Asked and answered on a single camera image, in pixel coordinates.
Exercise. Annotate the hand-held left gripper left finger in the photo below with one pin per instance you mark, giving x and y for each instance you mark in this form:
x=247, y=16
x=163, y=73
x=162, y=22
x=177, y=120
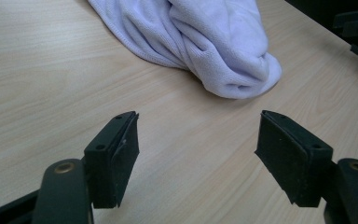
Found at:
x=105, y=161

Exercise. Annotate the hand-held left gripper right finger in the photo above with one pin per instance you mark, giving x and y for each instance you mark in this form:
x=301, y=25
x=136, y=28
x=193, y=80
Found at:
x=295, y=161

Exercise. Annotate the white towel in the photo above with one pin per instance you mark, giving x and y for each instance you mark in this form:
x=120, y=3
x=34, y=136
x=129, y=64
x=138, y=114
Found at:
x=211, y=40

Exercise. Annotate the dark bar-shaped object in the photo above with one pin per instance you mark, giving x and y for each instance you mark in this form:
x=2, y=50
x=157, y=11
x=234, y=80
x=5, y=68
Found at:
x=357, y=23

